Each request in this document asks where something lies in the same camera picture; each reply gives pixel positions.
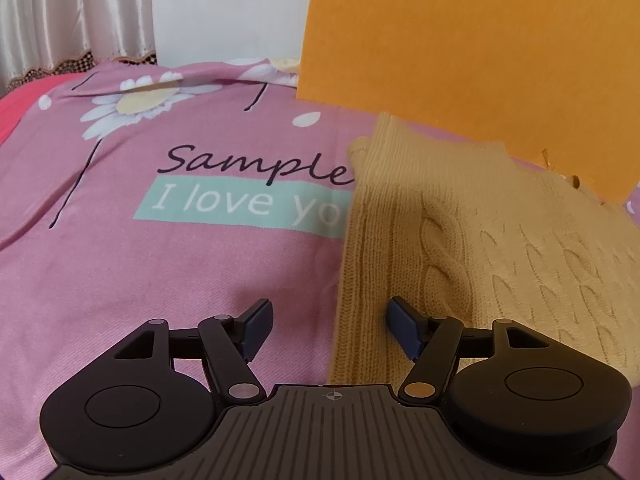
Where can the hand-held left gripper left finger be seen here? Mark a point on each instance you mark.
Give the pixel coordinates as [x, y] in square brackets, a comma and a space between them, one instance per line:
[260, 325]

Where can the cream patterned curtain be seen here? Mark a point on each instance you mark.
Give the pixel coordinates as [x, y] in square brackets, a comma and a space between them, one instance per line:
[75, 15]

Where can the pink floral bedsheet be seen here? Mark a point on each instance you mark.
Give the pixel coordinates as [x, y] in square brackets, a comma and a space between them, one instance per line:
[175, 240]

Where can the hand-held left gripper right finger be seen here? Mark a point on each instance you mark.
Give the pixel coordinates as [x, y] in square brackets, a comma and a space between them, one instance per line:
[403, 327]

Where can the orange cloth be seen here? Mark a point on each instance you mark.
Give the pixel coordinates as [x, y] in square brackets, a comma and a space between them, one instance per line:
[475, 50]

